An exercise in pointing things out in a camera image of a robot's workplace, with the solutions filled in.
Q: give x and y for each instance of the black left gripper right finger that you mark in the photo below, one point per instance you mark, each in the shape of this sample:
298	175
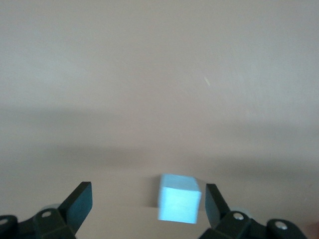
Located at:
219	211

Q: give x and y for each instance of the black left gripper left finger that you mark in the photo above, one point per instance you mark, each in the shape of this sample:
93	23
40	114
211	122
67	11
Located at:
74	206

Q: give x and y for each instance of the light blue foam block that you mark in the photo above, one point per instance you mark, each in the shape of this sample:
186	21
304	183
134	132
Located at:
179	201

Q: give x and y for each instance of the brown table cloth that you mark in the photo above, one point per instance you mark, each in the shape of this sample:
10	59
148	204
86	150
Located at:
159	87

